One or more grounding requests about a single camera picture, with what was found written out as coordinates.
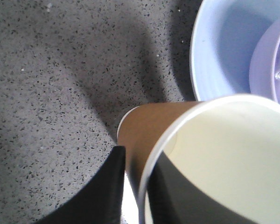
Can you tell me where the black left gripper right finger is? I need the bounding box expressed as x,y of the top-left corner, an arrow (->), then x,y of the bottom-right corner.
147,153 -> 252,224

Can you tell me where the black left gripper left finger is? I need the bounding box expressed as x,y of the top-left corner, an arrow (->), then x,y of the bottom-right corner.
37,146 -> 126,224

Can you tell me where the brown paper cup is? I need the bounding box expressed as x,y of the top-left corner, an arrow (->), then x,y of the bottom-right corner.
117,94 -> 280,224

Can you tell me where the purple plastic bowl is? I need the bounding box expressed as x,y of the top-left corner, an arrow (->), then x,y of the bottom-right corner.
249,18 -> 280,104

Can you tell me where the light blue plate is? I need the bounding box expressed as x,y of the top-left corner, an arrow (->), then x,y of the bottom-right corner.
190,0 -> 280,101

